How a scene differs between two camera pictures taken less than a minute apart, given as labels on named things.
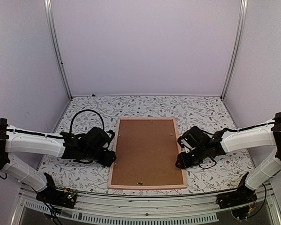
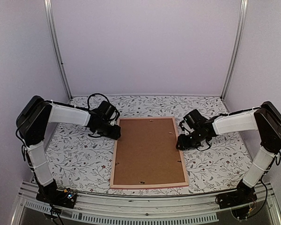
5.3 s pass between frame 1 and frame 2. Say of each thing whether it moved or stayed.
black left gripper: moved
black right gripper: moved
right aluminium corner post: stayed
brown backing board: stayed
